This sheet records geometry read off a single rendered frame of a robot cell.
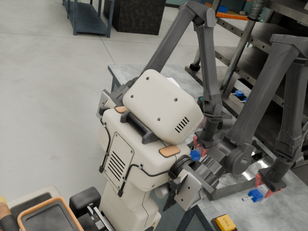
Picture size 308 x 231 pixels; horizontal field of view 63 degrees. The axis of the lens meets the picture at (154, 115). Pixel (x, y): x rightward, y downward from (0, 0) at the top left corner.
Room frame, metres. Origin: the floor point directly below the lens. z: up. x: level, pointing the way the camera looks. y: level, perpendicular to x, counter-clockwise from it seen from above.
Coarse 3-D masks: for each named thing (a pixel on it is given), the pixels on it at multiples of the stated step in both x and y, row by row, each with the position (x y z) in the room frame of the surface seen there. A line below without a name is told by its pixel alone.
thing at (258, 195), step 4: (256, 188) 0.78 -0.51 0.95; (260, 188) 0.77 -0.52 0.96; (264, 188) 0.78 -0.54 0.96; (252, 192) 0.75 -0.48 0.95; (256, 192) 0.75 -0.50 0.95; (260, 192) 0.76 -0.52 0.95; (264, 192) 0.75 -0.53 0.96; (248, 196) 0.73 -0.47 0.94; (252, 196) 0.73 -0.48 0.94; (256, 196) 0.73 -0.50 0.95; (260, 196) 0.74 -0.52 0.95; (264, 196) 0.74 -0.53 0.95; (244, 200) 0.70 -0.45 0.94; (252, 200) 0.73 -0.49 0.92; (256, 200) 0.72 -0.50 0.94; (260, 200) 0.74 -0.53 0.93; (264, 200) 0.75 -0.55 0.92
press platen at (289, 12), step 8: (256, 0) 2.05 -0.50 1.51; (272, 0) 1.97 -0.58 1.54; (280, 0) 2.13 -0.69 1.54; (288, 0) 2.30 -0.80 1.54; (296, 0) 2.50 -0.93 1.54; (272, 8) 1.92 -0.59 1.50; (280, 8) 1.87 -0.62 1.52; (288, 8) 1.82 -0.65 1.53; (296, 8) 1.89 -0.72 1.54; (288, 16) 1.80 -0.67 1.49; (296, 16) 1.76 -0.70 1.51; (304, 16) 1.72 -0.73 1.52
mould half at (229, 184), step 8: (256, 152) 1.05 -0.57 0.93; (264, 152) 1.17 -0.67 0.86; (264, 160) 1.00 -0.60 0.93; (272, 160) 1.11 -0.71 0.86; (248, 168) 0.95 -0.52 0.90; (256, 168) 0.95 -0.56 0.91; (224, 176) 0.86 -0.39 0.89; (232, 176) 0.88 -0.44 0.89; (240, 176) 0.89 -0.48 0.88; (248, 176) 0.91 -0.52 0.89; (224, 184) 0.81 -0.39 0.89; (232, 184) 0.83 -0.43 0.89; (240, 184) 0.86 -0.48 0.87; (248, 184) 0.90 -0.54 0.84; (216, 192) 0.78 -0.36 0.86; (224, 192) 0.81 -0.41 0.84; (232, 192) 0.85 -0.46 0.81
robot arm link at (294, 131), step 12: (300, 60) 0.78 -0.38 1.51; (288, 72) 0.78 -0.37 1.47; (300, 72) 0.75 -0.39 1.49; (288, 84) 0.77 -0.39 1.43; (300, 84) 0.76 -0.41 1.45; (288, 96) 0.77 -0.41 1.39; (300, 96) 0.76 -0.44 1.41; (288, 108) 0.77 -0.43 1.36; (300, 108) 0.77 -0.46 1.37; (288, 120) 0.76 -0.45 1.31; (300, 120) 0.77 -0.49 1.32; (288, 132) 0.76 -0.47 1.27; (300, 132) 0.77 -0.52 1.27; (276, 144) 0.79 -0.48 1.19; (288, 144) 0.76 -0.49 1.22; (300, 144) 0.77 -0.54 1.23
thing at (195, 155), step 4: (196, 148) 0.95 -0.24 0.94; (200, 148) 0.95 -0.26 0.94; (192, 152) 0.92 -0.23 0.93; (196, 152) 0.93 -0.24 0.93; (200, 152) 0.92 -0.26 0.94; (192, 156) 0.90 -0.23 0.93; (196, 156) 0.90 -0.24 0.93; (200, 156) 0.91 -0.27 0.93; (204, 156) 0.92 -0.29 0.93; (200, 160) 0.91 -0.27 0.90
